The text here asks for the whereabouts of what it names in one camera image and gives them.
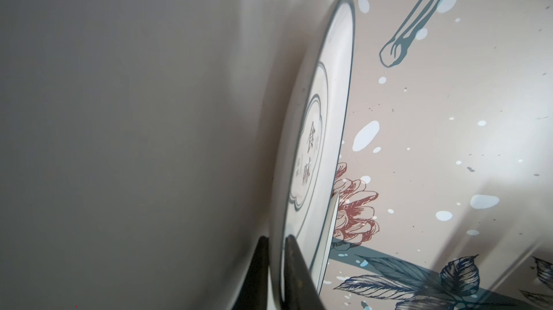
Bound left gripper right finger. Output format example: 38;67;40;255
283;235;325;310

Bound white plate black rim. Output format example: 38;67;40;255
269;0;355;308

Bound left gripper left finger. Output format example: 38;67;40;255
232;237;269;310

